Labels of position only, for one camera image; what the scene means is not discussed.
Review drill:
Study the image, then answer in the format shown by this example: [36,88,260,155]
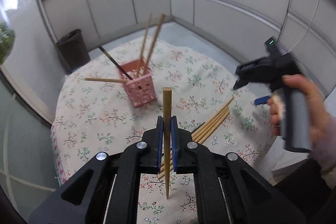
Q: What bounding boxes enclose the bamboo chopstick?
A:
[159,106,230,169]
[135,12,153,78]
[84,77,128,84]
[163,87,172,199]
[159,108,230,175]
[191,97,234,139]
[143,13,166,74]

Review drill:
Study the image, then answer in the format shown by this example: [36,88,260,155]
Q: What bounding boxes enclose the mop with grey pole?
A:
[35,0,71,74]

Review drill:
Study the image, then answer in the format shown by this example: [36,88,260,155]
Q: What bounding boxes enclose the white power cable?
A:
[277,0,322,57]

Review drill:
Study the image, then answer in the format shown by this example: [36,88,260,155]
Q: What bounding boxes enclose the pink sleeve forearm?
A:
[312,116,335,172]

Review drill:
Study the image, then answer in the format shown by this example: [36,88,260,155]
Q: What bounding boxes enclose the dark woven waste bin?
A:
[56,29,91,71]

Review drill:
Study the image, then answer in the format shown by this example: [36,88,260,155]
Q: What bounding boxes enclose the person's right hand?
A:
[268,75,333,151]

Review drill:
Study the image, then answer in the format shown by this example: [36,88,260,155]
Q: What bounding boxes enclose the bag of green vegetables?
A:
[0,22,15,65]

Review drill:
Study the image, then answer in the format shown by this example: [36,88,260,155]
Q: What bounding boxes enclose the pink perforated utensil holder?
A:
[119,58,157,107]

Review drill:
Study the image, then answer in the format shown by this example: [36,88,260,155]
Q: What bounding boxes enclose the floral tablecloth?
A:
[50,36,276,224]

